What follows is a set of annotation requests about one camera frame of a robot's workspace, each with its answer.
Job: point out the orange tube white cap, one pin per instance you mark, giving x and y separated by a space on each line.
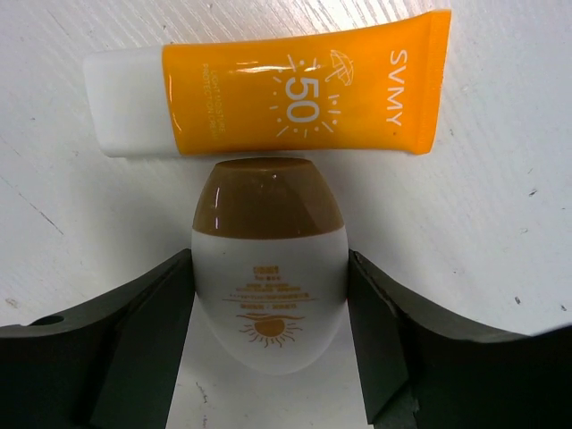
372 88

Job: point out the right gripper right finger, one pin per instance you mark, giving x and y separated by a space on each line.
421 365

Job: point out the white oval compact case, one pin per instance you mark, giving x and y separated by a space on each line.
270 258

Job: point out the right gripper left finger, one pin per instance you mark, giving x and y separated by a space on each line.
110 362

